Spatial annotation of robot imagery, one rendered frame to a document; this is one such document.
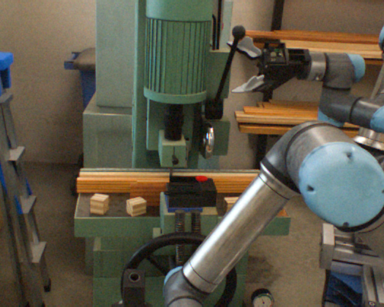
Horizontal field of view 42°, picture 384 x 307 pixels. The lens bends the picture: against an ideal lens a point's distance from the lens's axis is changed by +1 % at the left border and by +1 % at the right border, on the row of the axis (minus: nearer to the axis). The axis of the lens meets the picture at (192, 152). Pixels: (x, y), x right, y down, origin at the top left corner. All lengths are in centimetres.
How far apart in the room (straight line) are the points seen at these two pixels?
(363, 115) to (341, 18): 259
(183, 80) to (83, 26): 247
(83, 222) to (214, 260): 53
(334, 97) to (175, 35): 44
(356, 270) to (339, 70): 64
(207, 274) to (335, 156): 37
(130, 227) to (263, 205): 56
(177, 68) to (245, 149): 269
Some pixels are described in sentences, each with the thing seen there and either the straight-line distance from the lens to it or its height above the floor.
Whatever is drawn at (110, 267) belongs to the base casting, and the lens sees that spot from 147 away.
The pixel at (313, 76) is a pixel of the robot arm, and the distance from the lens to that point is 135.
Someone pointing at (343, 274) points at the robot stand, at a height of 68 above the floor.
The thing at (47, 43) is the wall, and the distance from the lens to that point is 384.
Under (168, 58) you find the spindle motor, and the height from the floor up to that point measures 132.
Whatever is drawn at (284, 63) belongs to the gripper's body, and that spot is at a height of 133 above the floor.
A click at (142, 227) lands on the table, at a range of 140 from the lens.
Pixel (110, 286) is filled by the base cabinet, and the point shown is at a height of 68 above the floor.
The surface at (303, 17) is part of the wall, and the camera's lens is 381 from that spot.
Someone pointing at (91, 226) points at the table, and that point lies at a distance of 140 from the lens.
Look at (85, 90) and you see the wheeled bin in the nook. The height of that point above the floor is 76.
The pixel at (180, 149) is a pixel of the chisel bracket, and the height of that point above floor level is 106.
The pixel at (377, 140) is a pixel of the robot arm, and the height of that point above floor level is 108.
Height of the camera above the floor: 156
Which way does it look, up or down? 21 degrees down
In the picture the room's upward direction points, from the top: 4 degrees clockwise
